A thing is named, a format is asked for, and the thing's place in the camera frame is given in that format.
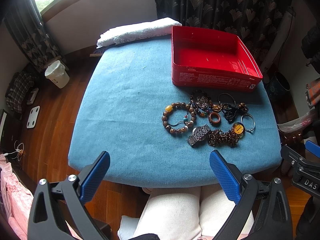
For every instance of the person's legs white trousers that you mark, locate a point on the person's legs white trousers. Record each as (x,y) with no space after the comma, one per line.
(180,213)

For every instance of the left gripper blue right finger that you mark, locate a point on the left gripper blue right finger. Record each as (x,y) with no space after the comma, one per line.
(225,177)

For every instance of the thin silver bangle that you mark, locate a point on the thin silver bangle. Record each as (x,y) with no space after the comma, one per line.
(248,122)

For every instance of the white waste bin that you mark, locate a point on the white waste bin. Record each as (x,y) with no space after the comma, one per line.
(56,72)

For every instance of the plastic bag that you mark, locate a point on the plastic bag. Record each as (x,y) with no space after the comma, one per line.
(298,124)

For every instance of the dark patterned curtain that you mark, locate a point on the dark patterned curtain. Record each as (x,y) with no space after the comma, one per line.
(256,22)

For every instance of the blue table cloth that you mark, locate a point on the blue table cloth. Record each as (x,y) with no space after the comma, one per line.
(131,110)

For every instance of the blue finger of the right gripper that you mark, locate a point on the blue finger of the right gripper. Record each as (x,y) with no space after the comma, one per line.
(290,155)
(313,148)

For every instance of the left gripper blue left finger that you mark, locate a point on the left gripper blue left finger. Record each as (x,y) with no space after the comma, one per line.
(92,175)

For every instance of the gold filigree pendant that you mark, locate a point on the gold filigree pendant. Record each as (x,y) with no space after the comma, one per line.
(216,107)

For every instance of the white folded towel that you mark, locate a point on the white folded towel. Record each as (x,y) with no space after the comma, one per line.
(139,31)

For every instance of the pink bedding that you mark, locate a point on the pink bedding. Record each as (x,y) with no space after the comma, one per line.
(17,200)

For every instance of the white bathroom scale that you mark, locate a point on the white bathroom scale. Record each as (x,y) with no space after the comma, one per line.
(32,119)

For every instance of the red tin box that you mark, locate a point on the red tin box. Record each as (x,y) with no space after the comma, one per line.
(212,59)

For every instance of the silver wire hoop bangle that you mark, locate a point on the silver wire hoop bangle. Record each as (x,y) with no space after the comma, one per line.
(226,99)

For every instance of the plaid cloth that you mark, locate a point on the plaid cloth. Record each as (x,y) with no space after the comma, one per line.
(18,89)

